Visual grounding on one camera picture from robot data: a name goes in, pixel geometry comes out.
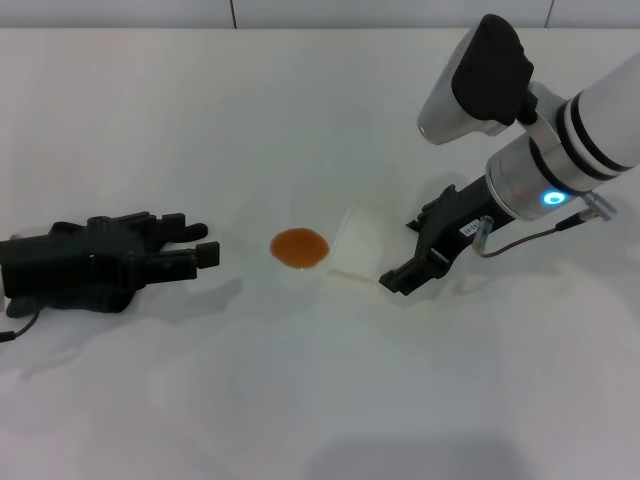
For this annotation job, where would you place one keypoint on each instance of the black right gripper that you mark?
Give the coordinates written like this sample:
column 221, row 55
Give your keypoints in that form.
column 465, row 220

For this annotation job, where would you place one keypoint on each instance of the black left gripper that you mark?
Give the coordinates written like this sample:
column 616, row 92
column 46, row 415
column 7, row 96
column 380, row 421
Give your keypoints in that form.
column 65, row 260

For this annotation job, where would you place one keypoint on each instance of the white paper cup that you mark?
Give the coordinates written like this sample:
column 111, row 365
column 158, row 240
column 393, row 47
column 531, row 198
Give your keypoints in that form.
column 357, row 247

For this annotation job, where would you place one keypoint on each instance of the dark cloth rag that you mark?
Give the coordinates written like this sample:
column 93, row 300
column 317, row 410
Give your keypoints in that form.
column 90, row 300

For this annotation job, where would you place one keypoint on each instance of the orange-brown liquid stain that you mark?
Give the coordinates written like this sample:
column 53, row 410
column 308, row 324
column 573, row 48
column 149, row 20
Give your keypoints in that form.
column 299, row 248

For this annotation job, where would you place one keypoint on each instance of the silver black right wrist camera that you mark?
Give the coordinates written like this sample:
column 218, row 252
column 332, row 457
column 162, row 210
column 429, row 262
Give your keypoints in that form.
column 480, row 80

